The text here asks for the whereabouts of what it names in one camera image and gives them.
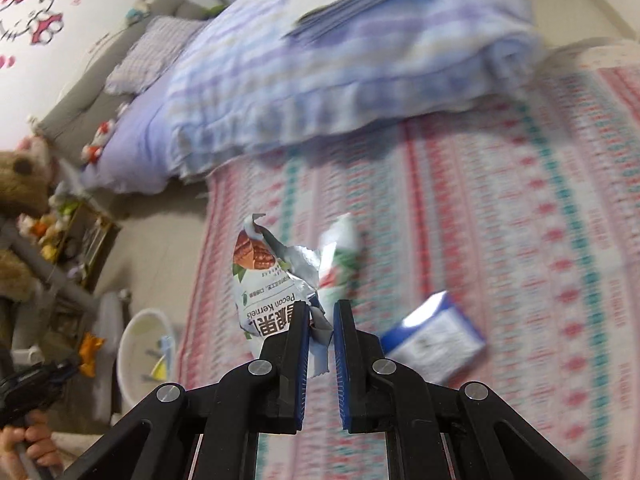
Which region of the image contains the pecan snack wrapper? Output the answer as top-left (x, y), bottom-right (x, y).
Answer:
top-left (231, 214), bottom-right (333, 377)

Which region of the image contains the white plastic trash basin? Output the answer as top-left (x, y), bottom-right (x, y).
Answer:
top-left (116, 309), bottom-right (178, 408)

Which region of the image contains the person's left hand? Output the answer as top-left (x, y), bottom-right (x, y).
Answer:
top-left (1, 410), bottom-right (63, 479)

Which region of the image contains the blue white small carton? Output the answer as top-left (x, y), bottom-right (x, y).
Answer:
top-left (380, 290), bottom-right (485, 385)

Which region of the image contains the small white bottle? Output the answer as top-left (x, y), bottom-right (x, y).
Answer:
top-left (317, 214), bottom-right (361, 313)

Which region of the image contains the grey rolling stand base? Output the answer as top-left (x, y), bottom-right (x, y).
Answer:
top-left (1, 217), bottom-right (126, 434)

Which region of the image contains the wooden toy shelf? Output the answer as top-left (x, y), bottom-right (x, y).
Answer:
top-left (17, 196), bottom-right (120, 292)

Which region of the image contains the brown teddy bear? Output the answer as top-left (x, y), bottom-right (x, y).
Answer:
top-left (0, 149), bottom-right (51, 304)

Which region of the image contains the patterned woven bed mat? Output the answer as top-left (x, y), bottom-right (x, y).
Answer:
top-left (178, 39), bottom-right (639, 479)

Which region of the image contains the hello kitty plush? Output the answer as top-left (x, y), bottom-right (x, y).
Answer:
top-left (80, 119), bottom-right (116, 165)

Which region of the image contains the lavender bed sheet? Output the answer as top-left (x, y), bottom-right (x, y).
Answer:
top-left (79, 74), bottom-right (202, 196)

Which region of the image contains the grey headboard cushion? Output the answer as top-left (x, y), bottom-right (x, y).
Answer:
top-left (32, 0), bottom-right (208, 166)

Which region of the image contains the blue plaid folded quilt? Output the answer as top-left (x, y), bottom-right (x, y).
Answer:
top-left (164, 0), bottom-right (542, 179)

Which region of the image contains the plaid pillow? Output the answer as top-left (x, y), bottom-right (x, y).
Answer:
top-left (104, 16), bottom-right (205, 96)

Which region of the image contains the hello kitty wall sticker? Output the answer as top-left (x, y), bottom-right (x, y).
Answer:
top-left (1, 0), bottom-right (81, 70)

